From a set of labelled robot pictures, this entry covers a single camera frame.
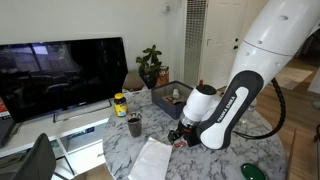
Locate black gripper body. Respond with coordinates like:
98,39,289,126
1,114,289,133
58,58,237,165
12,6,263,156
176,119,202,148

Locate red candy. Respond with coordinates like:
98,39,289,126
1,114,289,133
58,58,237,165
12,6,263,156
174,140,188,149

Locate green round lid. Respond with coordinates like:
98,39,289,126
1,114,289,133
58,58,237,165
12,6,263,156
240,162,268,180

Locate dark plastic cup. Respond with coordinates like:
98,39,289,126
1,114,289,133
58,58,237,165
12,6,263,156
126,112,144,139

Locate yellow lid vitamin bottle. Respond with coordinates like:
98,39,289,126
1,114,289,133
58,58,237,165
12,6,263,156
113,92,129,118

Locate dark blue open box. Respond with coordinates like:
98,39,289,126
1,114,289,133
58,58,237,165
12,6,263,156
150,80,195,121

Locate white paper napkin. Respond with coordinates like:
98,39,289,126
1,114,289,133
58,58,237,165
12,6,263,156
127,136,174,180

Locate brown snack packets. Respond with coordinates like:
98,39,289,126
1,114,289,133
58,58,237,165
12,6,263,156
161,95,175,105

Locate small white bottle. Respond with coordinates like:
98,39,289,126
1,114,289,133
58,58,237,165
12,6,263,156
171,87,181,100

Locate orange cardboard carton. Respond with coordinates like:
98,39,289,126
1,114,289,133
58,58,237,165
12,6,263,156
155,65,171,88

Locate brown cardboard box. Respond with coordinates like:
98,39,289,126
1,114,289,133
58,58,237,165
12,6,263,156
121,72,148,93

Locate green potted plant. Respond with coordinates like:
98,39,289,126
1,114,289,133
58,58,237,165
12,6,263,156
135,44,165,90

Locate dark blue flat box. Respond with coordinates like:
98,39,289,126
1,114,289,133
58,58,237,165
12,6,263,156
67,126,96,141

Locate white panel door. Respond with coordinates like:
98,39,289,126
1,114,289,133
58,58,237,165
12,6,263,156
199,0,268,91

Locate beige floor rug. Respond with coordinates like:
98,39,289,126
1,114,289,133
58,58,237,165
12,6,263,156
274,66,315,91

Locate black flat screen television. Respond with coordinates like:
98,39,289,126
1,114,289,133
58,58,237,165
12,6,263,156
0,36,129,125

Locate white television stand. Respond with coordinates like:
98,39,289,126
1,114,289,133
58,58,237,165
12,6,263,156
0,89,149,180

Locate dark gray flat device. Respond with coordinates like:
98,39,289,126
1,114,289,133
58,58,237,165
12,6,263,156
0,115,17,148

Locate red white book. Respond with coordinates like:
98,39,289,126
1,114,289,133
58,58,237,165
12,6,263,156
0,96,12,121

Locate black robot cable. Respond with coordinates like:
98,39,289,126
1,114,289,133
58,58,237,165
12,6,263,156
232,77,287,140

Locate white wall heater grille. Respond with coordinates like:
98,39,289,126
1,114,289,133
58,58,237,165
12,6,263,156
183,0,209,88

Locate white round wall thermostat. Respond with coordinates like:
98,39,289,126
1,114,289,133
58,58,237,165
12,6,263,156
161,2,172,15

